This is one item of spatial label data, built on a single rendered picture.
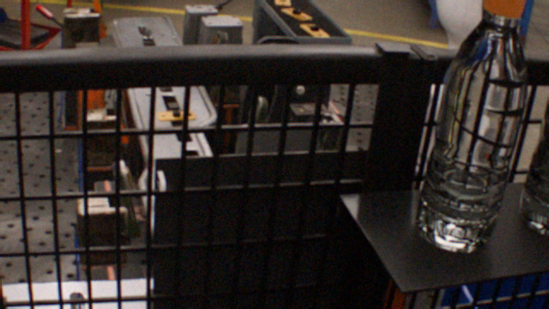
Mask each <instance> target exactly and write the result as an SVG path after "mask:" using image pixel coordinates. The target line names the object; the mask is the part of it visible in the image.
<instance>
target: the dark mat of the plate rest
mask: <svg viewBox="0 0 549 309"><path fill-rule="evenodd" d="M265 1H266V3H267V4H268V5H269V6H270V7H271V9H272V10H273V11H274V12H275V13H276V14H277V15H278V16H279V17H280V18H281V19H282V20H283V21H284V22H285V23H286V24H287V26H288V27H289V28H290V30H291V31H292V32H293V34H294V35H295V36H297V37H313V36H311V35H310V34H308V33H307V32H306V31H305V30H304V29H303V28H301V27H300V26H301V25H314V26H318V27H319V28H320V29H321V30H322V31H323V32H325V33H326V34H327V35H328V36H329V37H346V35H345V34H344V33H343V32H342V31H341V30H339V29H338V28H337V27H336V26H334V25H333V24H332V23H331V22H330V21H329V20H328V19H327V18H326V17H325V16H324V15H323V14H322V13H321V12H320V11H318V10H317V9H316V8H315V7H314V6H313V5H312V4H311V3H310V2H309V1H308V0H290V4H291V6H284V5H276V4H275V0H265ZM281 9H299V10H302V13H304V14H306V15H308V16H309V17H310V18H311V20H310V21H306V20H303V21H301V20H298V19H296V18H294V17H292V16H290V15H289V14H287V13H285V12H283V11H281Z"/></svg>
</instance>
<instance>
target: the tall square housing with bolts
mask: <svg viewBox="0 0 549 309"><path fill-rule="evenodd" d="M219 31H220V32H223V33H226V35H227V42H226V44H227V45H242V41H243V38H242V32H243V24H242V23H241V21H240V20H239V19H238V17H236V16H202V17H201V27H200V42H199V45H212V40H213V38H214V37H215V36H216V34H217V33H218V32H219Z"/></svg>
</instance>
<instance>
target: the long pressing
mask: <svg viewBox="0 0 549 309"><path fill-rule="evenodd" d="M173 23H174V22H173V20H172V18H171V17H170V16H162V17H144V18H142V17H124V18H117V19H113V20H111V21H110V26H111V30H112V35H113V36H112V37H113V41H114V44H115V47H120V46H144V43H143V39H153V40H154V43H155V45H156V46H176V45H184V43H183V41H182V40H181V38H180V36H179V34H178V31H177V29H176V28H175V26H174V24H173ZM139 27H149V28H150V37H144V36H143V34H140V32H139V29H138V28H139ZM162 35H164V36H162ZM130 36H131V37H130ZM126 93H127V95H128V100H129V103H130V108H131V111H132V114H133V118H134V120H135V125H136V129H149V107H150V88H130V89H126ZM147 94H149V95H147ZM163 96H174V97H175V98H176V100H177V103H178V106H179V108H180V111H183V110H184V88H172V92H167V93H161V92H160V89H159V88H156V105H155V128H173V126H172V122H173V121H183V120H173V121H159V119H158V116H157V113H158V112H167V110H166V105H165V103H164V101H163V98H162V97H163ZM190 111H193V112H194V113H195V115H196V120H189V126H215V118H217V111H216V109H214V106H213V104H212V101H211V99H210V98H209V96H208V93H207V91H206V89H205V87H191V88H190ZM190 137H191V139H192V142H188V143H187V150H195V151H196V152H197V154H198V156H213V154H212V151H211V149H210V147H209V146H208V141H207V139H206V137H205V135H204V134H190ZM138 139H139V143H140V147H141V150H142V155H143V159H144V162H145V166H146V167H145V169H144V170H143V174H142V176H141V178H140V180H139V190H146V189H147V182H148V168H147V158H148V136H138ZM180 146H181V142H178V139H177V137H176V135H154V172H153V189H154V180H155V160H156V159H157V158H173V157H180ZM141 198H142V204H143V208H144V211H145V215H146V207H147V197H141ZM153 223H154V197H152V219H151V224H152V240H153V242H154V224H153Z"/></svg>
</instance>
